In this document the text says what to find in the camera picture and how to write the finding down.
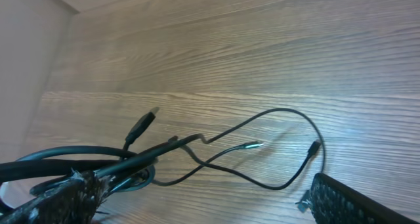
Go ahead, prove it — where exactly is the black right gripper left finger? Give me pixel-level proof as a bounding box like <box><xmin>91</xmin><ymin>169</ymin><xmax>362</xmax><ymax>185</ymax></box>
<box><xmin>1</xmin><ymin>171</ymin><xmax>112</xmax><ymax>224</ymax></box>

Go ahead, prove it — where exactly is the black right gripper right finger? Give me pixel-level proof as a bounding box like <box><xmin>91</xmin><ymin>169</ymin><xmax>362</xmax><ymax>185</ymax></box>
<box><xmin>296</xmin><ymin>173</ymin><xmax>419</xmax><ymax>224</ymax></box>

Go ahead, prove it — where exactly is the black USB cable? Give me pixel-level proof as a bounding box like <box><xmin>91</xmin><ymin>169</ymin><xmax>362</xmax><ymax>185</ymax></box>
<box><xmin>0</xmin><ymin>106</ymin><xmax>201</xmax><ymax>215</ymax></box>

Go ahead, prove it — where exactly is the black cable silver plug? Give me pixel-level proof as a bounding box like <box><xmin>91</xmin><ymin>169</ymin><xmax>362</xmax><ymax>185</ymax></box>
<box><xmin>150</xmin><ymin>107</ymin><xmax>326</xmax><ymax>191</ymax></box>

